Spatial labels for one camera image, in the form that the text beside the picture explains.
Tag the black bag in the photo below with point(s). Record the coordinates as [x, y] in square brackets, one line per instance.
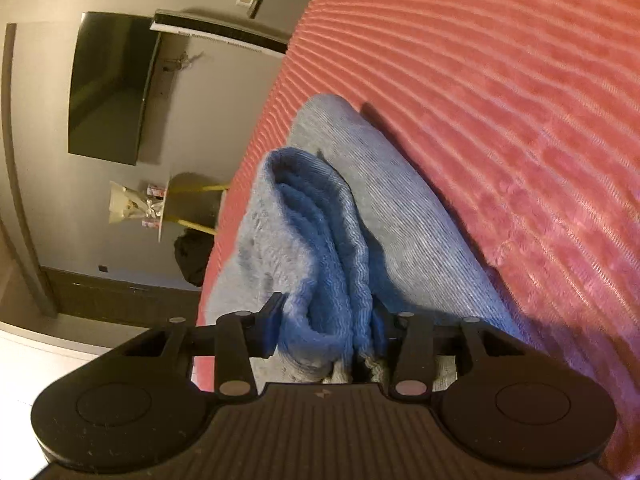
[192, 257]

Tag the pink ribbed blanket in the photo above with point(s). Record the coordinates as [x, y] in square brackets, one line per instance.
[500, 85]

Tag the small pink box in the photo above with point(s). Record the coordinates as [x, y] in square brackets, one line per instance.
[156, 191]

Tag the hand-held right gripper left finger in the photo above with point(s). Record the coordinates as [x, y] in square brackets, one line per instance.
[272, 327]

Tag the white standing air conditioner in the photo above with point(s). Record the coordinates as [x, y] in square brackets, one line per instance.
[220, 32]

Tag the cream wrapped flower bouquet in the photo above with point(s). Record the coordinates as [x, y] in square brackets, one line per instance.
[127, 205]

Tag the yellow round side table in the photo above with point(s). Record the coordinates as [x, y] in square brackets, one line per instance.
[192, 195]

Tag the grey pants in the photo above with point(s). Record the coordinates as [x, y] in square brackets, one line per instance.
[400, 210]

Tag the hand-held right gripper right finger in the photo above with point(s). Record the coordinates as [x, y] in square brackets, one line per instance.
[379, 332]

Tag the black wall television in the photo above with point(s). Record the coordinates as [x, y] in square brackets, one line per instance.
[110, 90]

